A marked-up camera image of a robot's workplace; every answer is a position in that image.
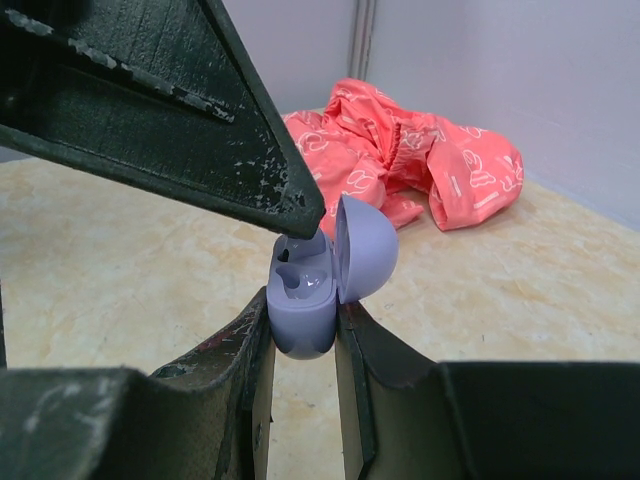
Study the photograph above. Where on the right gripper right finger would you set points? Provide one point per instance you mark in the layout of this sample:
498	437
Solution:
404	416

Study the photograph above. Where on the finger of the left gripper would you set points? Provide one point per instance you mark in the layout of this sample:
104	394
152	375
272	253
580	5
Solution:
158	95

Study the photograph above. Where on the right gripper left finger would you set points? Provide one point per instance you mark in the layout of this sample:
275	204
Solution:
204	415

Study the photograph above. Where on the purple round charging case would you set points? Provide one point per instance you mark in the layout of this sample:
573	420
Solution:
303	296

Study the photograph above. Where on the purple earbud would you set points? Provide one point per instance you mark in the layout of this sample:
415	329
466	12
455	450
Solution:
299	249

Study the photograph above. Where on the crumpled pink cloth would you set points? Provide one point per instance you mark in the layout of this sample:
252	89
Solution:
365	145

